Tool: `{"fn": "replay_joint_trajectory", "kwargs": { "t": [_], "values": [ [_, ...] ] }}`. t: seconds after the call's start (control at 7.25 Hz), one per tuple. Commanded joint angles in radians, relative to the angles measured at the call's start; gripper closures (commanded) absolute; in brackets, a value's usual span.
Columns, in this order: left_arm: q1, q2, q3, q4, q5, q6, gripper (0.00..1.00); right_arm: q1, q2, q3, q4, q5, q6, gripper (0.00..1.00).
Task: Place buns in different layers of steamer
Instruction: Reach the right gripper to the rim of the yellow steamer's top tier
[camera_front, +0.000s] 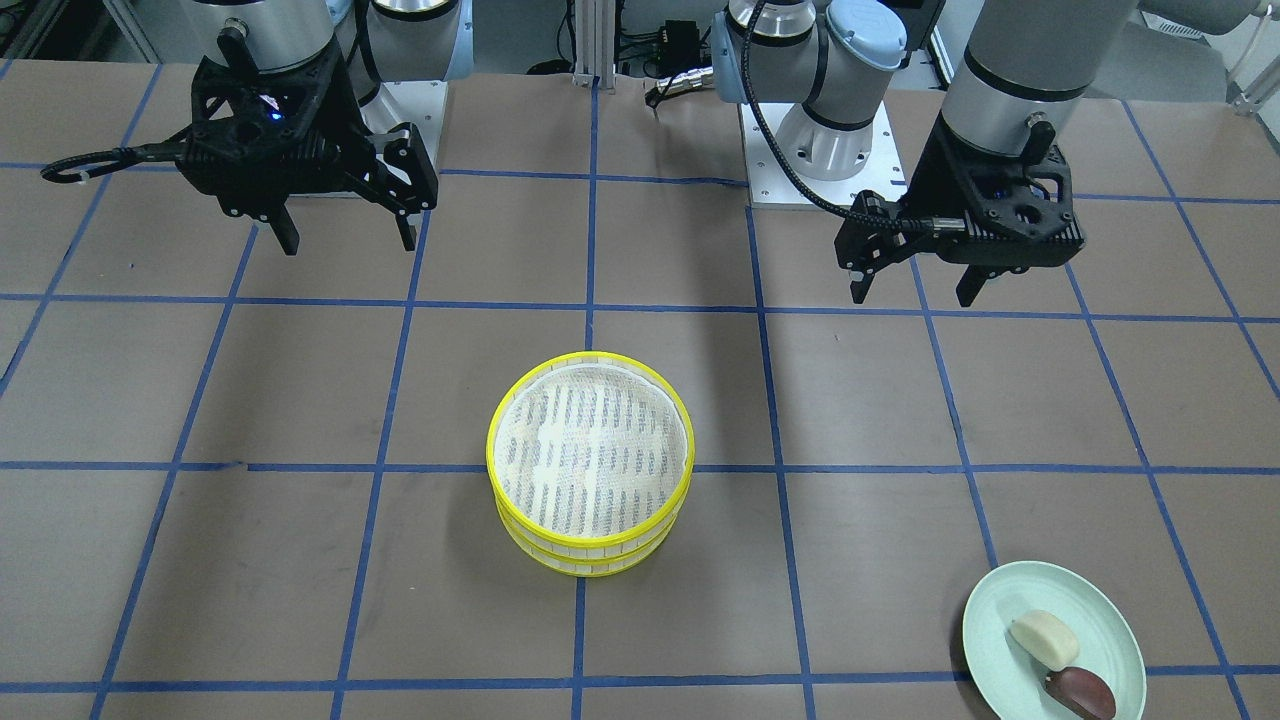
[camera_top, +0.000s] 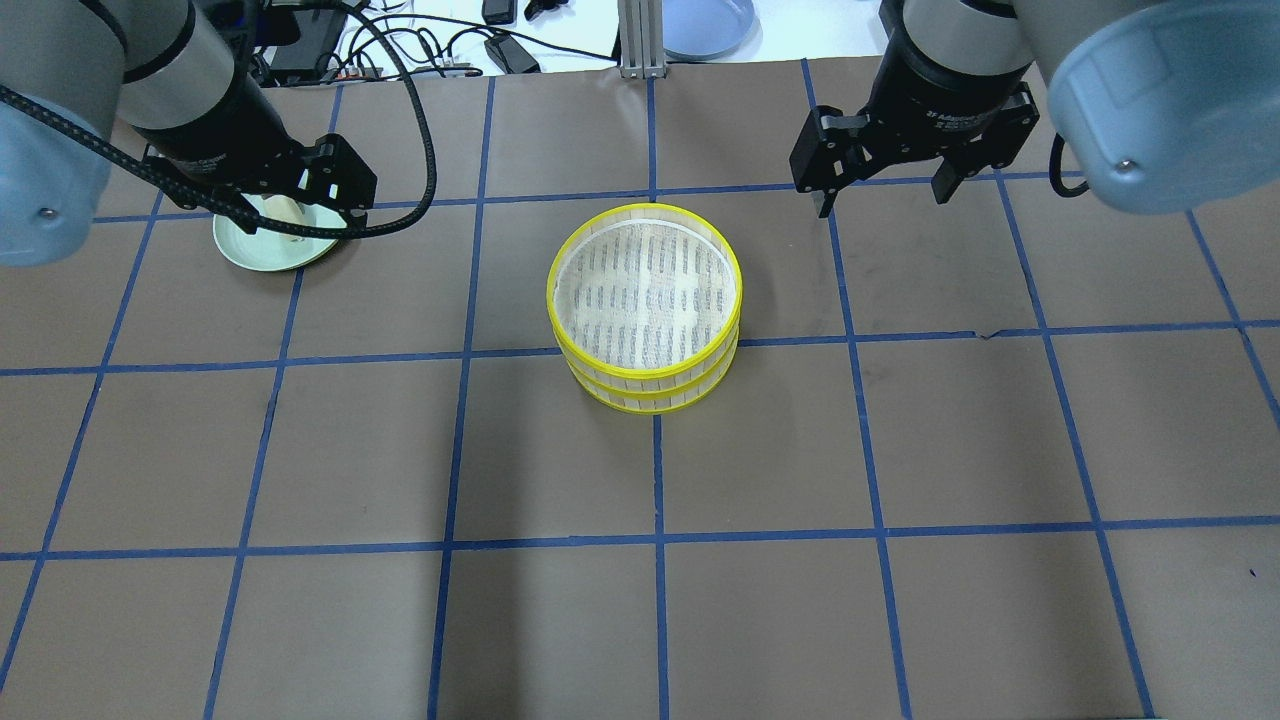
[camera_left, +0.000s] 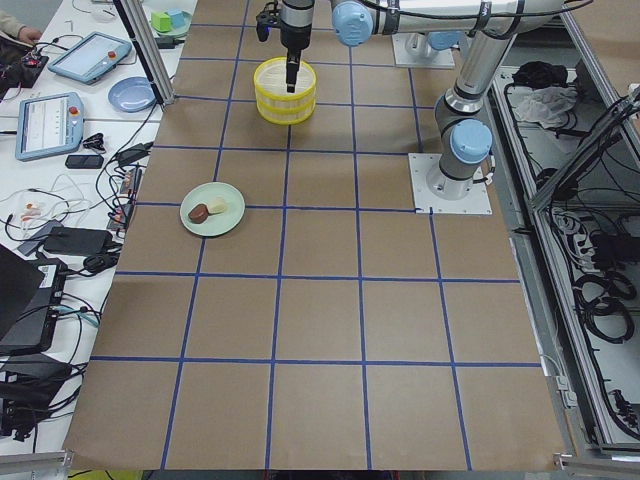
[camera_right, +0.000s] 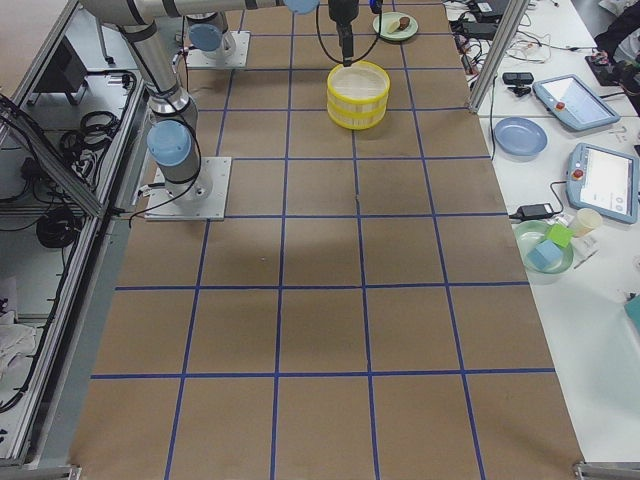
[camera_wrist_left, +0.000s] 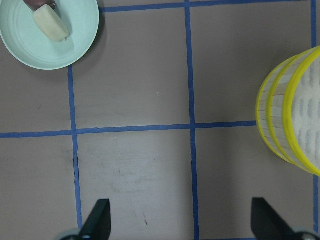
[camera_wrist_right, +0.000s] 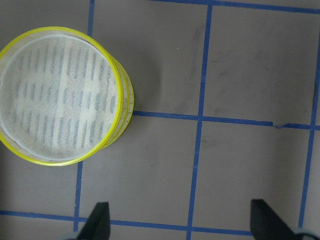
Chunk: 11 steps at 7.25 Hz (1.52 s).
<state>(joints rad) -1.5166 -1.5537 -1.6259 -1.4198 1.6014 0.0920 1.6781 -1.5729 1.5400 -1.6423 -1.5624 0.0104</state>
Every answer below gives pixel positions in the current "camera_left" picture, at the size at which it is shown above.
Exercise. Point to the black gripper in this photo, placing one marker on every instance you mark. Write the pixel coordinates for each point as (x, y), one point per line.
(293, 36)

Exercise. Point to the yellow top steamer layer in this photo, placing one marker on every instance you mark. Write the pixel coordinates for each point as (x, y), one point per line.
(271, 84)

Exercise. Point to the yellow steamer layer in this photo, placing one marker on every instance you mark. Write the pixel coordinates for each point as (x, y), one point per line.
(271, 84)
(286, 115)

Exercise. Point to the white bun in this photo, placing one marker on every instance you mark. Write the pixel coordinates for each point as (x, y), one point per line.
(217, 205)

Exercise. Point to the brown bun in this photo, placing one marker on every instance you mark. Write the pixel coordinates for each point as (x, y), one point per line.
(198, 214)

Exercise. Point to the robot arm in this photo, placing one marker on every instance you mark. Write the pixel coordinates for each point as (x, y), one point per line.
(466, 141)

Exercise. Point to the yellow bottom steamer layer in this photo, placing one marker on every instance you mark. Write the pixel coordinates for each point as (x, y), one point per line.
(286, 115)

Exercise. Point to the green tray with blocks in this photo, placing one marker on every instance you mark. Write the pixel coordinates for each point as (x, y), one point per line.
(174, 23)

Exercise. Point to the blue plate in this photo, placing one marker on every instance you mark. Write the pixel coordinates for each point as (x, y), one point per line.
(132, 95)

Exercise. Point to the light green plate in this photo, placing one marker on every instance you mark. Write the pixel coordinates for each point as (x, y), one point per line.
(218, 224)

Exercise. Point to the far teach pendant tablet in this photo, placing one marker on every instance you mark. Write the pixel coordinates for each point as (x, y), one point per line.
(91, 58)

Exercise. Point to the teach pendant tablet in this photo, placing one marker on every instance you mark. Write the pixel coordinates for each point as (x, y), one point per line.
(49, 126)
(91, 58)

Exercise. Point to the black phone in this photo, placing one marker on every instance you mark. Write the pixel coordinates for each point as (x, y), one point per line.
(84, 161)

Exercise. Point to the near teach pendant tablet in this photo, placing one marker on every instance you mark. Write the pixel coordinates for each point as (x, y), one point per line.
(49, 126)

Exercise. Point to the white crumpled cloth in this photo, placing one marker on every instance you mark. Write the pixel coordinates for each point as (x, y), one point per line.
(549, 107)

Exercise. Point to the black power adapter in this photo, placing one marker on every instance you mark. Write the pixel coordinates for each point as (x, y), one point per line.
(76, 241)

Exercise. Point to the black laptop computer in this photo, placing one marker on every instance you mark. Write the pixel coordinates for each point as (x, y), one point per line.
(30, 291)

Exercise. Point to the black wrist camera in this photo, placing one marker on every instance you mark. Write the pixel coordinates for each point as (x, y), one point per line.
(267, 19)

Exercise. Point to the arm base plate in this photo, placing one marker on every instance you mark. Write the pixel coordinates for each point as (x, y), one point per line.
(434, 193)
(432, 50)

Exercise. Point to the aluminium frame post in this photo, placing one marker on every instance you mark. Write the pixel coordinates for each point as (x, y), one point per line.
(139, 31)

